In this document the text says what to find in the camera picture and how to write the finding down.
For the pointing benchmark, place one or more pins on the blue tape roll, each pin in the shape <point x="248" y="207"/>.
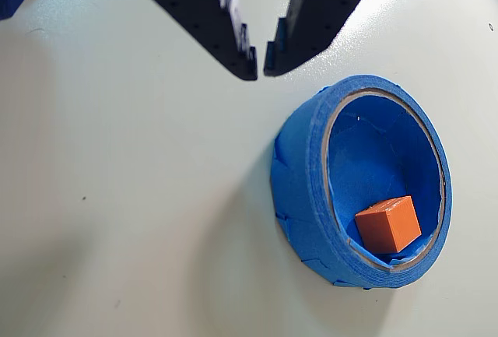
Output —
<point x="303" y="197"/>

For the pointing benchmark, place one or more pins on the small orange-red cube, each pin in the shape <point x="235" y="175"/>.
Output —
<point x="389" y="228"/>

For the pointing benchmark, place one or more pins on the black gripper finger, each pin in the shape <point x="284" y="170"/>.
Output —
<point x="323" y="10"/>
<point x="202" y="14"/>

